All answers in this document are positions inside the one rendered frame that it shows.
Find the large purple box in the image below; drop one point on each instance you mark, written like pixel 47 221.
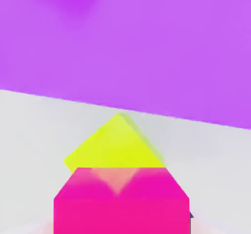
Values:
pixel 137 51

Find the small lime yellow cube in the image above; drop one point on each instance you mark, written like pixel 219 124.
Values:
pixel 117 147

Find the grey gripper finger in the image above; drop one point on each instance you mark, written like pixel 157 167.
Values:
pixel 191 216

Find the small pink cube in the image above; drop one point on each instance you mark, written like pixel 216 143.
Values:
pixel 121 210

